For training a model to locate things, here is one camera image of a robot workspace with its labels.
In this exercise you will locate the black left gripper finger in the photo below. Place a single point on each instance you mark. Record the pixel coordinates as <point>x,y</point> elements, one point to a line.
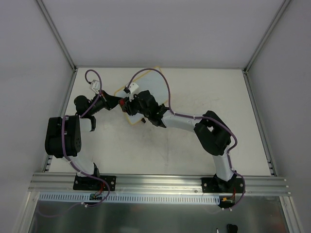
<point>112,103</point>
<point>111,95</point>

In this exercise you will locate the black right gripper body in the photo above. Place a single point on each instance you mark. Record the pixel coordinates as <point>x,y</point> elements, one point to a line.
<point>132,106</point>

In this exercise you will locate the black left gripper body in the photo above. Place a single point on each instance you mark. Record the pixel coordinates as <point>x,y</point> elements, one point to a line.
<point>105,100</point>

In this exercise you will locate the yellow-framed whiteboard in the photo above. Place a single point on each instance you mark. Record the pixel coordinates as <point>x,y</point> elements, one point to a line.
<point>147,80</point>

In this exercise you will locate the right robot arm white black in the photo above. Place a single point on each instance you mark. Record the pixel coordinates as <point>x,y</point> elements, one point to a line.
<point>211,132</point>

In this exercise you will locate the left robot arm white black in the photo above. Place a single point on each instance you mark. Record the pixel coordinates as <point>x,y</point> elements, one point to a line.
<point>63,141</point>

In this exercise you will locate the black object at bottom edge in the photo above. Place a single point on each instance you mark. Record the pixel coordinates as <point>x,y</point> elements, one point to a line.
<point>231,228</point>

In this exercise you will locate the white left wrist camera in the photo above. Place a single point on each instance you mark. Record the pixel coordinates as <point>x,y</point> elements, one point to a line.
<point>95,86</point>

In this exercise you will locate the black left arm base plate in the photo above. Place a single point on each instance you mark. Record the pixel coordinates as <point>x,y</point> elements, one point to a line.
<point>90,184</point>

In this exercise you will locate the white slotted cable duct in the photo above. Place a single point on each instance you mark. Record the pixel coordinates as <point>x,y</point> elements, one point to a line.
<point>131,198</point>

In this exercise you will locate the aluminium mounting rail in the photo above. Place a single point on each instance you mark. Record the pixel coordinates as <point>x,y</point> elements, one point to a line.
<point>162,184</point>

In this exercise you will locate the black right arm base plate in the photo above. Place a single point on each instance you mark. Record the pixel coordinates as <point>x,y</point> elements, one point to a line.
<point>209,185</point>

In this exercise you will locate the left aluminium frame post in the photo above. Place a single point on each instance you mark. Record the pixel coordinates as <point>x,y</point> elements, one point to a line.
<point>47,16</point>

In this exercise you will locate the aluminium frame post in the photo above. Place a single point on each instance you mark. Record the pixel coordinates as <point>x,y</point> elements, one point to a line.
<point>272,25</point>
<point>47,16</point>

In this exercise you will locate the right aluminium frame post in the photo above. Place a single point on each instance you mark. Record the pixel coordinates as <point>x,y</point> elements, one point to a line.
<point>272,25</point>

